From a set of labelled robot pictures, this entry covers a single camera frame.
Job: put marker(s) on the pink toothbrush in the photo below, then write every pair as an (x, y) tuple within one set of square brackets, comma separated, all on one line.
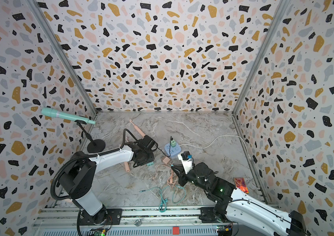
[(137, 129), (127, 167)]

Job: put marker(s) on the red smartphone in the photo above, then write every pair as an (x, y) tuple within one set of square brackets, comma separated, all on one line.
[(241, 184)]

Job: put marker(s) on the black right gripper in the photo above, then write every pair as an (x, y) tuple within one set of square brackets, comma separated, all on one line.
[(184, 177)]

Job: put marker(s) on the red button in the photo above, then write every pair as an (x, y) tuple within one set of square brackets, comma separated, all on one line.
[(176, 230)]

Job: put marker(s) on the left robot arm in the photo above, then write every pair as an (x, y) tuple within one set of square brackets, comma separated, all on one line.
[(74, 179)]

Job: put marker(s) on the metal base rail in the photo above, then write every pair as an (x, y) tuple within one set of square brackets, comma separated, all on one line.
[(127, 216)]

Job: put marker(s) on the pink charger cube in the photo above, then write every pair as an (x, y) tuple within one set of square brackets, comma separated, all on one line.
[(166, 160)]

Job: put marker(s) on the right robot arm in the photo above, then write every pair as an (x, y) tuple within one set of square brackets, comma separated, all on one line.
[(232, 204)]

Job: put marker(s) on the blue power strip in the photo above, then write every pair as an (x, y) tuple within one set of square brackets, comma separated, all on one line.
[(172, 151)]

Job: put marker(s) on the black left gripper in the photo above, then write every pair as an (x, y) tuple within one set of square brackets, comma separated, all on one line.
[(144, 163)]

